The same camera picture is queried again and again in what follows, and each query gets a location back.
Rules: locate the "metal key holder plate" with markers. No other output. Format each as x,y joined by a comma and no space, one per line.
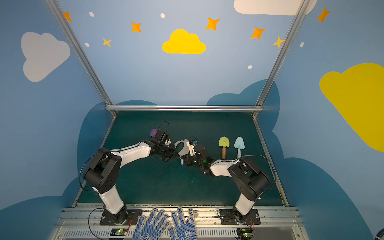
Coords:
182,147

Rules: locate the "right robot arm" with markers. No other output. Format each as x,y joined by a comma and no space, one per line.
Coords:
247,175

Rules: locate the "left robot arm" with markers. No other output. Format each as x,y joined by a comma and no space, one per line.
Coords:
103,171

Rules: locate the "light blue trowel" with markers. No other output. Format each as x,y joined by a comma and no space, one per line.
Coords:
239,145

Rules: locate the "right blue knit glove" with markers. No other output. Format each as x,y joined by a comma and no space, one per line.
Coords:
183,229

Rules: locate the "blue knit glove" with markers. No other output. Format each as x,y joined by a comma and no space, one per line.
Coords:
151,227
183,229

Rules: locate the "left blue knit glove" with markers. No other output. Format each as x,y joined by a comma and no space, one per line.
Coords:
151,227

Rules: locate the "right controller board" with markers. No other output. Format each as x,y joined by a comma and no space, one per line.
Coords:
244,233

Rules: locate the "controller board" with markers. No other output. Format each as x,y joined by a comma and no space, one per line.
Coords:
244,233
118,232

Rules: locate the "left controller board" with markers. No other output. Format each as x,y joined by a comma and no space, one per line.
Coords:
118,232

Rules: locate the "green trowel wooden handle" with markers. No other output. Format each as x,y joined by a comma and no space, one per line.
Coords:
224,143

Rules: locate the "purple spatula pink handle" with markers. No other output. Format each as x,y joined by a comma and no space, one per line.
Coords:
153,132

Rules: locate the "aluminium frame back rail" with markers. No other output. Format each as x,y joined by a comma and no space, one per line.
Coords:
184,108

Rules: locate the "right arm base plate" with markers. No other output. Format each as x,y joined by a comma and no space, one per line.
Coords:
234,217

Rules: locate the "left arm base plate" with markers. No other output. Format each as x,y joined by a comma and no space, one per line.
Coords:
123,218

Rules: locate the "aluminium frame left post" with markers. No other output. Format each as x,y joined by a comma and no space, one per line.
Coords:
57,12

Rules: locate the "aluminium frame post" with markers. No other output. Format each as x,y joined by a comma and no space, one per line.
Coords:
291,34
57,12

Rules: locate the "aluminium frame right post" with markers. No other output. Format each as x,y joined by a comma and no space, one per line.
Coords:
291,34

